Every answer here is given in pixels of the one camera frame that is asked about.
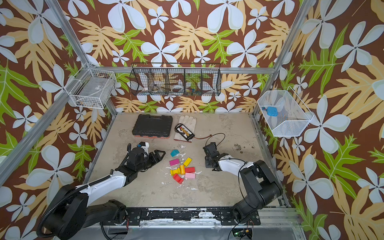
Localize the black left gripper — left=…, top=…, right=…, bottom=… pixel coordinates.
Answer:
left=136, top=149, right=167, bottom=173

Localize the red rectangular wood block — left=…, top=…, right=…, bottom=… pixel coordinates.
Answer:
left=185, top=167, right=196, bottom=173

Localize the pink wood block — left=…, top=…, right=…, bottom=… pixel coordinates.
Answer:
left=185, top=173, right=196, bottom=179

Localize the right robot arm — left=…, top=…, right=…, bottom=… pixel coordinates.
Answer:
left=203, top=143, right=283, bottom=223

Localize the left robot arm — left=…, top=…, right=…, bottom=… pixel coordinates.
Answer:
left=36, top=143, right=166, bottom=240

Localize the yellow rectangular wood block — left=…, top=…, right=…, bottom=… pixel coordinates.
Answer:
left=183, top=158, right=192, bottom=167

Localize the magenta wood block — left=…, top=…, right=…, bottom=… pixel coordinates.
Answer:
left=169, top=159, right=180, bottom=167

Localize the teal wood block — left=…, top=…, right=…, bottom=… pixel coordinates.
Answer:
left=171, top=150, right=180, bottom=157

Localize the red arch wood block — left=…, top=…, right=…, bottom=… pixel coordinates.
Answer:
left=173, top=174, right=184, bottom=185

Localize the orange cylinder wood block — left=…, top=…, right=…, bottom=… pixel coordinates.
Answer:
left=179, top=165, right=186, bottom=175

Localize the black plastic tool case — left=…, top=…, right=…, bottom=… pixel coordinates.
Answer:
left=132, top=114, right=173, bottom=138

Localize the white work glove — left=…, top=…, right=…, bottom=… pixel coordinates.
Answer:
left=174, top=115, right=197, bottom=142

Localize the blue object in basket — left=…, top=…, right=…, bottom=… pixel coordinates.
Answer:
left=262, top=107, right=279, bottom=117

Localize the white tape roll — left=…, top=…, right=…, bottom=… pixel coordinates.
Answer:
left=171, top=85, right=184, bottom=93

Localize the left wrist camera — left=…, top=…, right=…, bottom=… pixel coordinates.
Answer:
left=137, top=142, right=149, bottom=153

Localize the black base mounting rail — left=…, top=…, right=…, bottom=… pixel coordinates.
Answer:
left=126, top=207, right=261, bottom=226

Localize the aluminium frame rail right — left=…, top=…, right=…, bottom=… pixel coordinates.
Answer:
left=248, top=114, right=291, bottom=208

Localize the aluminium frame rail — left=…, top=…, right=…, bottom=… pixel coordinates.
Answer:
left=1, top=94, right=70, bottom=187
left=248, top=114, right=291, bottom=208

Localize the black wire basket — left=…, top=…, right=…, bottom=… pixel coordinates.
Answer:
left=128, top=63, right=222, bottom=96

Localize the white wire basket right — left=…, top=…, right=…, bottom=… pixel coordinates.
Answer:
left=258, top=87, right=315, bottom=138

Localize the white wire basket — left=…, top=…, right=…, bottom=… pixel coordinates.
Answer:
left=66, top=64, right=117, bottom=109
left=258, top=87, right=315, bottom=138

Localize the white wire basket left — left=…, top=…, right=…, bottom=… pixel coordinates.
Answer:
left=66, top=64, right=117, bottom=109

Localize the aluminium frame rail left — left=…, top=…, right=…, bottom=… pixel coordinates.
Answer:
left=1, top=94, right=70, bottom=187

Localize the aluminium frame post right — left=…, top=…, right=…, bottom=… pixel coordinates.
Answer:
left=251, top=1, right=316, bottom=95

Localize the aluminium frame post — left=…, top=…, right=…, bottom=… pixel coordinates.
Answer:
left=46, top=1, right=117, bottom=116
left=251, top=1, right=316, bottom=95

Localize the aluminium frame post left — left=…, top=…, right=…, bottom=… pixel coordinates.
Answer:
left=46, top=1, right=117, bottom=116

